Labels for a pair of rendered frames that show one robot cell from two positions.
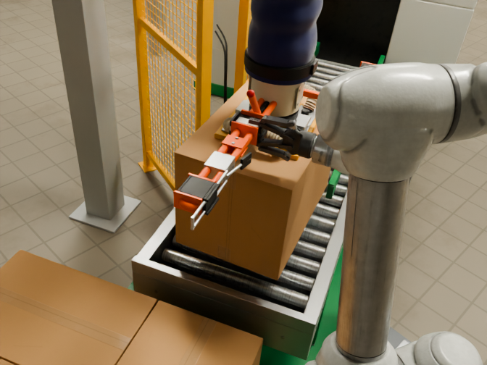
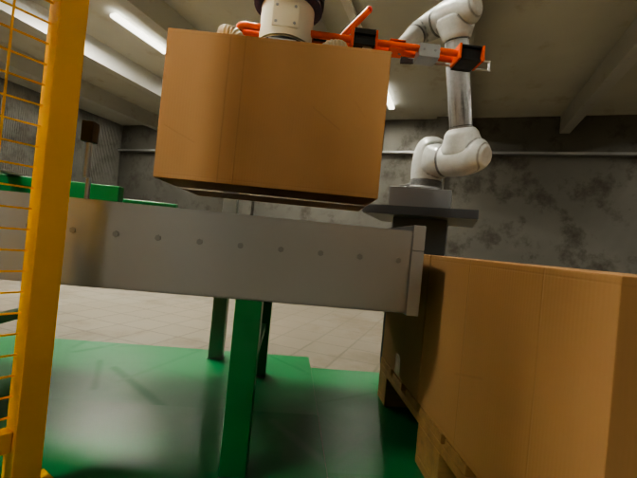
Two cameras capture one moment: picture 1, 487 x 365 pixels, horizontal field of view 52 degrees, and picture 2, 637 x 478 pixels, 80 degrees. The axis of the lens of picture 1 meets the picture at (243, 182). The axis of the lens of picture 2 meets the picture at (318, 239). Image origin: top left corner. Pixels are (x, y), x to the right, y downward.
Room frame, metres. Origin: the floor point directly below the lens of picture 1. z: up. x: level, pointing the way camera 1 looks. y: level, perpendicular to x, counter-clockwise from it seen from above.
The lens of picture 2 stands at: (1.80, 1.11, 0.55)
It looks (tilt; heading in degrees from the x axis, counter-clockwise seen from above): 1 degrees up; 248
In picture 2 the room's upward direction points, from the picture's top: 5 degrees clockwise
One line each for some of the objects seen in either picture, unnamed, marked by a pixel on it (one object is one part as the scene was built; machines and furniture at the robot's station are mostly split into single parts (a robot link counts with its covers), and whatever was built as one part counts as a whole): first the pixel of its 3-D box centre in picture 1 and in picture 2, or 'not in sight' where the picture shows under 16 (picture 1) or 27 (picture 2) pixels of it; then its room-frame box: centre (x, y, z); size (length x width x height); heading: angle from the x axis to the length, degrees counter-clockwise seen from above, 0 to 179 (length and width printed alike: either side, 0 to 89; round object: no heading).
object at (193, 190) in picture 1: (195, 193); (466, 57); (0.94, 0.12, 1.21); 0.08 x 0.07 x 0.05; 161
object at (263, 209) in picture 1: (261, 171); (279, 135); (1.50, -0.07, 0.88); 0.60 x 0.40 x 0.40; 159
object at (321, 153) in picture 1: (323, 148); not in sight; (1.18, -0.22, 1.21); 0.09 x 0.06 x 0.09; 162
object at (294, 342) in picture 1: (218, 312); (380, 271); (1.15, 0.05, 0.48); 0.70 x 0.03 x 0.15; 72
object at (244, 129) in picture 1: (248, 127); (362, 44); (1.27, 0.00, 1.21); 0.10 x 0.08 x 0.06; 71
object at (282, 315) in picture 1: (219, 293); (382, 239); (1.15, 0.05, 0.58); 0.70 x 0.03 x 0.06; 72
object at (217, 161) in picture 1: (219, 166); (427, 54); (1.06, 0.07, 1.20); 0.07 x 0.07 x 0.04; 71
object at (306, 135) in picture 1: (298, 142); not in sight; (1.20, -0.15, 1.21); 0.09 x 0.07 x 0.08; 72
